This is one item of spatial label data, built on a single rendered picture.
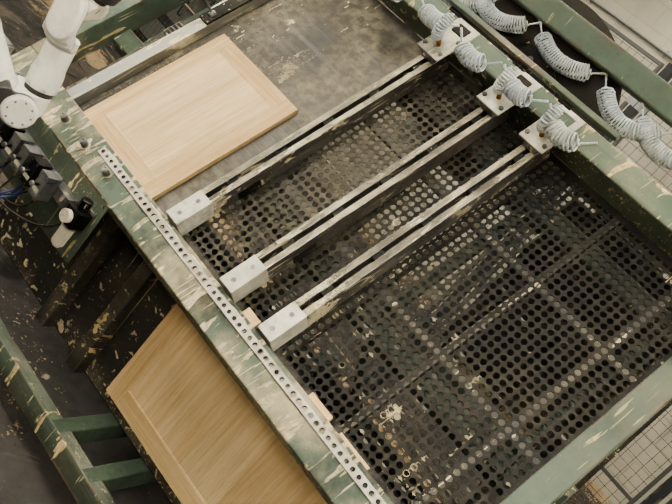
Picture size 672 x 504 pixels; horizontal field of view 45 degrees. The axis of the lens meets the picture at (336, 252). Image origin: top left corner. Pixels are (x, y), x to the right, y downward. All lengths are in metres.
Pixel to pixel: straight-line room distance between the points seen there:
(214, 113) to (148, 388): 0.92
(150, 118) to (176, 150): 0.16
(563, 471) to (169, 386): 1.25
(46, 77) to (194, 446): 1.28
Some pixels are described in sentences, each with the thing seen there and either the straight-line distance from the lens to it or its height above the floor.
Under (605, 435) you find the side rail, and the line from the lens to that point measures 2.25.
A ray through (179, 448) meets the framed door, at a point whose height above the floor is 0.36.
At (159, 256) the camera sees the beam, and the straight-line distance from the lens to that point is 2.44.
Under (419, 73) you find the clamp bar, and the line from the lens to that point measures 2.76.
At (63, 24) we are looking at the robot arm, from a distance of 1.82.
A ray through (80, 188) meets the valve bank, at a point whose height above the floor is 0.77.
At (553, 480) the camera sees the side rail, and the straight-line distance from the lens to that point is 2.18.
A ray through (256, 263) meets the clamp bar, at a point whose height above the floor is 1.02.
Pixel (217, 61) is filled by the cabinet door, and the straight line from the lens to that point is 2.90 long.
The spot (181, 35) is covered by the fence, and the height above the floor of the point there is 1.26.
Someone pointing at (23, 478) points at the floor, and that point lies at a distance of 2.81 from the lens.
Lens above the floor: 1.81
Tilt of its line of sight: 16 degrees down
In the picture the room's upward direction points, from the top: 41 degrees clockwise
